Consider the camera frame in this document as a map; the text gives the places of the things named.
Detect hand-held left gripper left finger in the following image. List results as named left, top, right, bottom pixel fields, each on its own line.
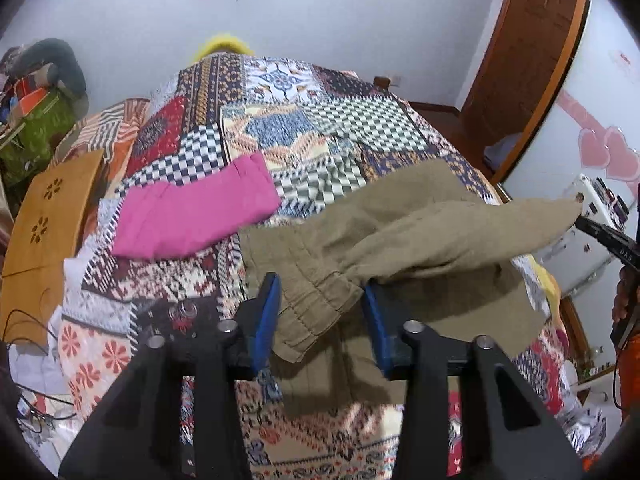
left=59, top=272, right=283, bottom=480

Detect olive khaki shorts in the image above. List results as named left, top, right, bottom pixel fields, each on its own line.
left=239, top=160, right=583, bottom=418

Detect pink folded cloth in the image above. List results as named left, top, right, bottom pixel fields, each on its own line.
left=111, top=152, right=282, bottom=261

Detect orange box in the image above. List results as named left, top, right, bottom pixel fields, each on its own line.
left=12, top=77, right=52, bottom=112

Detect person's orange clothing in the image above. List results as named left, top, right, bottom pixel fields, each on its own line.
left=617, top=332, right=640, bottom=413

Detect green cardboard box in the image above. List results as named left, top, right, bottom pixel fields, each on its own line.
left=0, top=91, right=77, bottom=187

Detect white appliance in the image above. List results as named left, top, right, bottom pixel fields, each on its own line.
left=542, top=174, right=633, bottom=297

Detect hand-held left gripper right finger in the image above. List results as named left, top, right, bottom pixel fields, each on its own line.
left=362, top=282, right=586, bottom=480

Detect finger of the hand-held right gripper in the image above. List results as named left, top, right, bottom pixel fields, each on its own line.
left=575, top=216, right=640, bottom=267

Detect yellow pillow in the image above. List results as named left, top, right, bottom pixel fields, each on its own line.
left=194, top=35, right=256, bottom=63

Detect brown wooden door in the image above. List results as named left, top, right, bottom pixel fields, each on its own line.
left=457, top=0, right=593, bottom=187

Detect grey plush cushion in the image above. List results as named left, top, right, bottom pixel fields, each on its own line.
left=10, top=37, right=90, bottom=111

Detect person's right hand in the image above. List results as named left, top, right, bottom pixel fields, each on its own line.
left=612, top=264, right=640, bottom=327

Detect orange striped quilt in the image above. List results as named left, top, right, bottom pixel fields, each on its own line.
left=52, top=99, right=151, bottom=201

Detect patchwork printed blanket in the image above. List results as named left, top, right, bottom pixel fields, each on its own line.
left=57, top=52, right=608, bottom=480

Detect pink heart wall stickers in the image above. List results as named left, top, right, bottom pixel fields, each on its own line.
left=557, top=89, right=640, bottom=184

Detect wooden lap table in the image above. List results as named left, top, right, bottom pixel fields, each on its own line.
left=0, top=149, right=106, bottom=348

